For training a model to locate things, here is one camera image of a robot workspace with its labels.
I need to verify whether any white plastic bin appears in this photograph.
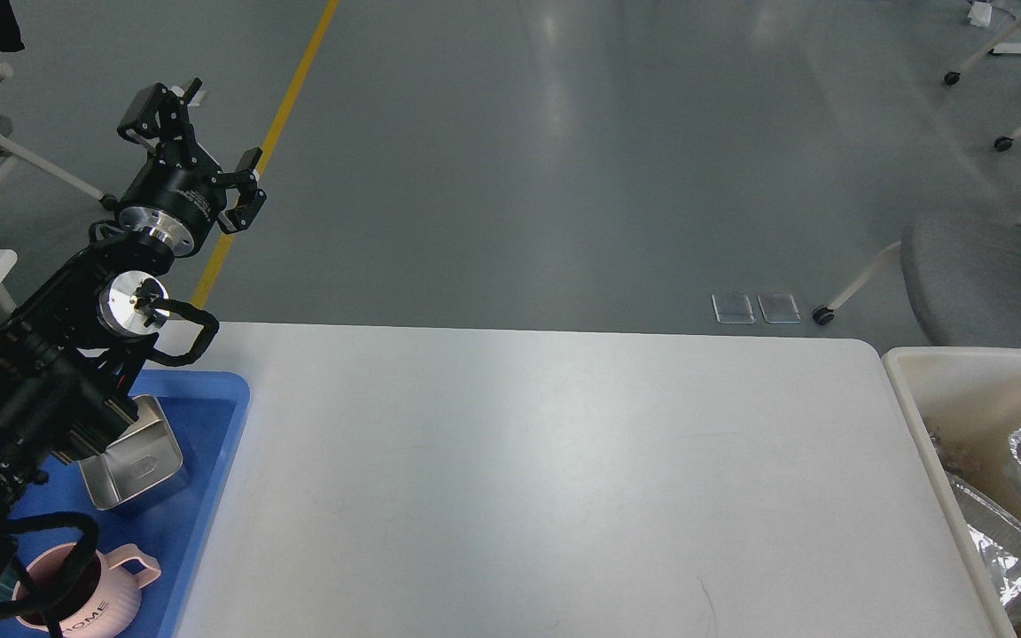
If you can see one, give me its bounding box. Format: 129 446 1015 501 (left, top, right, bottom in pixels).
883 347 1021 637

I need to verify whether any floor outlet plate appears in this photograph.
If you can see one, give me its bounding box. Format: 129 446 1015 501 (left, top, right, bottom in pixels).
755 293 803 324
712 293 757 324

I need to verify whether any blue plastic tray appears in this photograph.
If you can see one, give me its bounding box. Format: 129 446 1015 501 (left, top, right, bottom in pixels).
11 369 250 637

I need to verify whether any steel rectangular container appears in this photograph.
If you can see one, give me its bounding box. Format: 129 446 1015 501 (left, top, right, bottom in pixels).
78 394 191 517

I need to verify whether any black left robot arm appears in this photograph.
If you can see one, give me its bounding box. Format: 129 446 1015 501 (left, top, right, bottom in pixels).
0 78 268 637

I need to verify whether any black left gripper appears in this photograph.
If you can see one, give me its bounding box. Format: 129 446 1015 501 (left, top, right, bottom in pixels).
117 78 268 258

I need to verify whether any grey office chair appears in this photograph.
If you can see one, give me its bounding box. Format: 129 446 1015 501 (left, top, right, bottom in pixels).
812 215 1021 350

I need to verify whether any pink mug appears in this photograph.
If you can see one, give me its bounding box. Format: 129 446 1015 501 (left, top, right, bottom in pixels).
52 542 162 637

